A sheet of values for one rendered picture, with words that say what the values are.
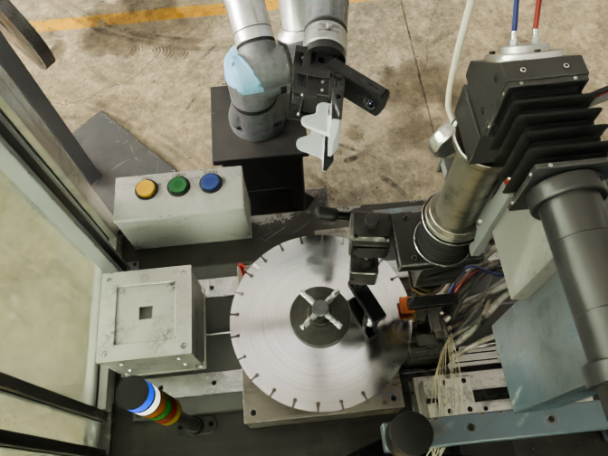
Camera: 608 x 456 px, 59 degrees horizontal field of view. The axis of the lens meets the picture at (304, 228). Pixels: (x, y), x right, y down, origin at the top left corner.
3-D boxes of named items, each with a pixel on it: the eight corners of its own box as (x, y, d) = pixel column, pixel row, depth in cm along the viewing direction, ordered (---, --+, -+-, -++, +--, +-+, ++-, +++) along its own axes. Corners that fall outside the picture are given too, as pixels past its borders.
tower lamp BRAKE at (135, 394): (121, 414, 74) (114, 411, 71) (123, 381, 76) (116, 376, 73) (154, 411, 74) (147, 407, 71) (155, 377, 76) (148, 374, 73)
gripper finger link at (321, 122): (298, 152, 79) (300, 109, 84) (337, 157, 79) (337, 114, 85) (300, 137, 76) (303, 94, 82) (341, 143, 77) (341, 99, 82)
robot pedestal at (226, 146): (225, 198, 219) (183, 68, 152) (323, 188, 219) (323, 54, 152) (229, 290, 201) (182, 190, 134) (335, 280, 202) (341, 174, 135)
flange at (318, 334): (331, 278, 101) (331, 272, 99) (362, 327, 96) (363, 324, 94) (279, 305, 99) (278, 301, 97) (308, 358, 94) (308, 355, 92)
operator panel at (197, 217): (134, 250, 127) (112, 221, 114) (136, 209, 132) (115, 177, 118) (252, 238, 127) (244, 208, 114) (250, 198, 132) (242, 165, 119)
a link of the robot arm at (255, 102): (224, 80, 136) (215, 41, 124) (276, 69, 137) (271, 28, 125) (235, 118, 131) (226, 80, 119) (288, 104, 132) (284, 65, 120)
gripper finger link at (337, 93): (326, 133, 82) (327, 95, 87) (337, 135, 82) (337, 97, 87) (331, 110, 78) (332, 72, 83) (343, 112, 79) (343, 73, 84)
